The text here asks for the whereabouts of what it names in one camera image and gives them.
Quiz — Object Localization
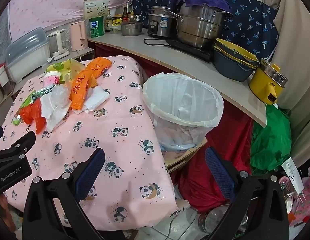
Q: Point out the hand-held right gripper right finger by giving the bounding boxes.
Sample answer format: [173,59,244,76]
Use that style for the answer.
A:
[205,146,289,240]

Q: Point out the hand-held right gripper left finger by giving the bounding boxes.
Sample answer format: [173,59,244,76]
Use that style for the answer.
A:
[24,147,106,240]

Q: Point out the red-orange plastic bag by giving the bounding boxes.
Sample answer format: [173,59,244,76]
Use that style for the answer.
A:
[19,97,46,134]

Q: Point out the light green wrapper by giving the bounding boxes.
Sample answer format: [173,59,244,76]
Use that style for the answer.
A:
[11,91,36,126]

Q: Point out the white paper towel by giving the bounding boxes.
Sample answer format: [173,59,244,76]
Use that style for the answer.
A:
[40,96,71,132]

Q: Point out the clear plastic bag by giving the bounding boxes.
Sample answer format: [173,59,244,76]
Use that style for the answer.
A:
[48,84,71,105]

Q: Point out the white tissue packet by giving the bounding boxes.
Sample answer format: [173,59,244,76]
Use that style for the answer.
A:
[85,86,111,113]

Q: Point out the white trash bin with liner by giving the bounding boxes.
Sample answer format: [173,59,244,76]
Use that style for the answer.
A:
[142,72,224,153]

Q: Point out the red cloth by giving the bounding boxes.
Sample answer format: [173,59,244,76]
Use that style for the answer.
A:
[95,42,254,213]

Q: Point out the pink panda print tablecloth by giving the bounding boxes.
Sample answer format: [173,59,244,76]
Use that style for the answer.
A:
[0,55,179,230]

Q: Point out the wooden board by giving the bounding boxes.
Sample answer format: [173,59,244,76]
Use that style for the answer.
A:
[164,137,208,173]

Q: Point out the clear glass jar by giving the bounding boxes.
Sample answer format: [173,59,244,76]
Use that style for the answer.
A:
[199,204,245,233]

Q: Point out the green plastic bag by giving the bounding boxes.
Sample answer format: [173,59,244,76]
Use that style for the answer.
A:
[250,104,293,175]

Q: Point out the white paper tag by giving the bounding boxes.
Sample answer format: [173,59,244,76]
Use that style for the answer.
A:
[281,157,305,193]

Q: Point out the pink paper cup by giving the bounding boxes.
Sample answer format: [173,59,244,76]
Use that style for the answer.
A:
[43,70,61,87]

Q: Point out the white dish drainer with lid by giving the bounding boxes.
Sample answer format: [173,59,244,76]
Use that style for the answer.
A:
[5,27,51,84]

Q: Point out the orange foam net sleeve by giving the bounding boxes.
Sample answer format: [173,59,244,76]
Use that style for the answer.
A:
[70,57,112,111]

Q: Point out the pink floral cloth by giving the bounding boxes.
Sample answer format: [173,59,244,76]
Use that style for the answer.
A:
[287,165,310,230]

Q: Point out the yellow-green snack bag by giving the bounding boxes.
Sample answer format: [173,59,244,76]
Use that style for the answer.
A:
[46,58,85,84]

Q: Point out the yellow electric pot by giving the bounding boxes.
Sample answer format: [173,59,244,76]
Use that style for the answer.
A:
[249,58,288,105]

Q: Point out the glass kettle with white base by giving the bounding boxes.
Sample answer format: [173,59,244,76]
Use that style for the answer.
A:
[47,29,70,58]

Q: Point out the stacked blue yellow basins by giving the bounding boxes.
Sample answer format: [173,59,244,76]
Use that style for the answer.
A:
[213,38,260,82]

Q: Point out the black induction cooker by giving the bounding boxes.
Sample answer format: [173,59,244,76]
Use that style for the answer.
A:
[166,39,214,63]

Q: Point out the pink electric kettle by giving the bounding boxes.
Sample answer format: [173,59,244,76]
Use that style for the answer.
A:
[69,20,89,52]

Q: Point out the beige curtain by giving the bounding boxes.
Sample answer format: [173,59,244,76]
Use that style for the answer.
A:
[270,0,310,165]

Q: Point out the green tin can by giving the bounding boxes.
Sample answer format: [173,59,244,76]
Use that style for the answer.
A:
[89,16,105,38]

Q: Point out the pink dotted cloth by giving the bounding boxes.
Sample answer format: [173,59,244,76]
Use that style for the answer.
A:
[7,0,145,40]

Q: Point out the large steel steamer pot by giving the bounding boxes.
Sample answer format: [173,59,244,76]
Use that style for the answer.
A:
[170,5,233,49]

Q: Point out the small steel pot with lid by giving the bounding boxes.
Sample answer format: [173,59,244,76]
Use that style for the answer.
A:
[120,21,143,36]

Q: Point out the dark sauce bottle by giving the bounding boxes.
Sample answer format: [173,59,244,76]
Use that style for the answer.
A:
[105,10,112,32]

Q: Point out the dark blue patterned cloth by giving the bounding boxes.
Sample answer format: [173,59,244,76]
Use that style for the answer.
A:
[131,0,280,60]

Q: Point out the beige box with tree print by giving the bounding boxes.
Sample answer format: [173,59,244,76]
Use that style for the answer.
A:
[82,0,108,20]

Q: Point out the steel rice cooker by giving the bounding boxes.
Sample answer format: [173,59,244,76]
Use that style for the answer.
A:
[147,5,177,39]

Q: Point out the black power cable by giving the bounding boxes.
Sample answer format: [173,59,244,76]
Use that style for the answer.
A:
[143,38,170,47]

